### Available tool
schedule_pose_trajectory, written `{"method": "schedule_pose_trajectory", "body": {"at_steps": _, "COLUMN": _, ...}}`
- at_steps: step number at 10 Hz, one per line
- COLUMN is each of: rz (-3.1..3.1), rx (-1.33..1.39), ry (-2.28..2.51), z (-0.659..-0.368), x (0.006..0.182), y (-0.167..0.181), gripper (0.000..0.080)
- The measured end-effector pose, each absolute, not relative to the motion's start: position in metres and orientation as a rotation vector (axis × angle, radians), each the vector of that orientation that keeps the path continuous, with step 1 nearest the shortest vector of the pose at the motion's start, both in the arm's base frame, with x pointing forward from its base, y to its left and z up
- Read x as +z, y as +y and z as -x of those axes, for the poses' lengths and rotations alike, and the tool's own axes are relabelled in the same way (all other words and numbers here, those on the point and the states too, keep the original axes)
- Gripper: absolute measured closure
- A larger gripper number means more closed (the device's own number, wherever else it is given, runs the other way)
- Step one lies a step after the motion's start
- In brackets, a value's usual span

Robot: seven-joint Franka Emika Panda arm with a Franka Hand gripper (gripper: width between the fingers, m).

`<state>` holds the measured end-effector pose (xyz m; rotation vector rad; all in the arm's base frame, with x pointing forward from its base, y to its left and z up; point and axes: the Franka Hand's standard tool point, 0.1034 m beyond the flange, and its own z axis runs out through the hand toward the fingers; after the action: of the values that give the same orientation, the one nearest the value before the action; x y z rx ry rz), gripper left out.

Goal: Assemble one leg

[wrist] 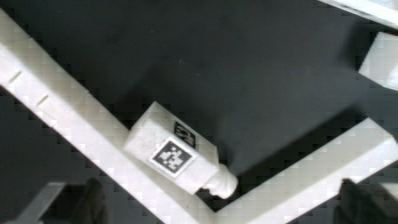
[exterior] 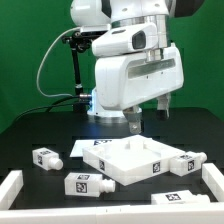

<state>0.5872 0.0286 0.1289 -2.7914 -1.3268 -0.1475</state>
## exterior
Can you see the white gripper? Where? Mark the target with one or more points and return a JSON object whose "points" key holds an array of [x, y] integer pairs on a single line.
{"points": [[128, 80]]}

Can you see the white square table top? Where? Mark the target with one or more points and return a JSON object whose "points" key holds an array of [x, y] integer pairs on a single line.
{"points": [[130, 160]]}

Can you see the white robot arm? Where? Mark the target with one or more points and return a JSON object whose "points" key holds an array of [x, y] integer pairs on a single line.
{"points": [[104, 15]]}

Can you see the white marker sheet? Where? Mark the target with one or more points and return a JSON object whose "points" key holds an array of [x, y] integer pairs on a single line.
{"points": [[79, 145]]}

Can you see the white U-shaped fence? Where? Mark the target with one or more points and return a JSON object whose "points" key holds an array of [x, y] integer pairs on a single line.
{"points": [[192, 213]]}

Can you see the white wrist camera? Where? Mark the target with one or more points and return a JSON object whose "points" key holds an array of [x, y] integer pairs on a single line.
{"points": [[127, 39]]}

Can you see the black camera stand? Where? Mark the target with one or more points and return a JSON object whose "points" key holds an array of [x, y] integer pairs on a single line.
{"points": [[79, 42]]}

